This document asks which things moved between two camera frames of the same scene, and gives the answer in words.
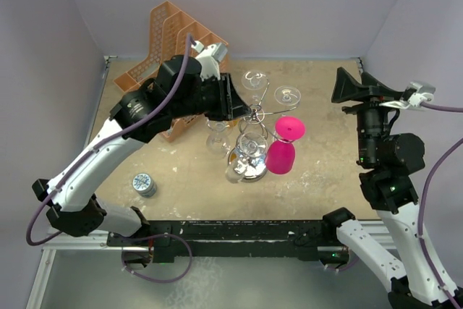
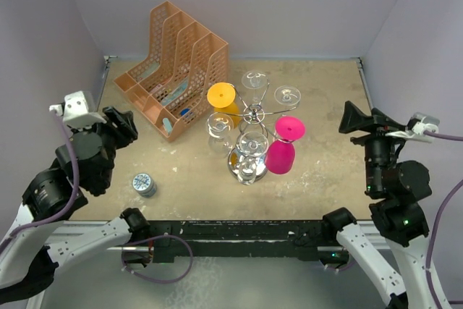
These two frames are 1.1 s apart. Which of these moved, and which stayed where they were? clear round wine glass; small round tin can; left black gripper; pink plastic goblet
Moved: left black gripper
Stayed: small round tin can; clear round wine glass; pink plastic goblet
